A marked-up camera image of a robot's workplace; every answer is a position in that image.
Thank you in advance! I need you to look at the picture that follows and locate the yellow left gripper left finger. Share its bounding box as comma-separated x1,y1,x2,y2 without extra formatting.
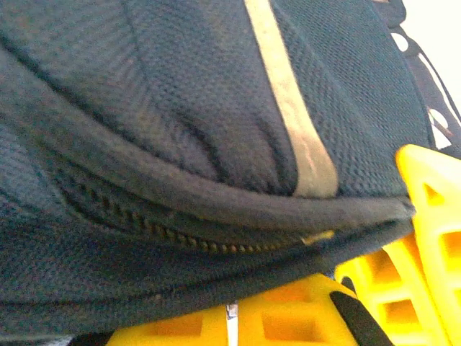
106,306,230,346

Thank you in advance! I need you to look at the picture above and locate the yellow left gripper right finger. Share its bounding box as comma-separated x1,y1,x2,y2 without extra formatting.
237,275,393,346

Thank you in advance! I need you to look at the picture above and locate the navy blue backpack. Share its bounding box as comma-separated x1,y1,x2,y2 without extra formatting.
0,0,461,346

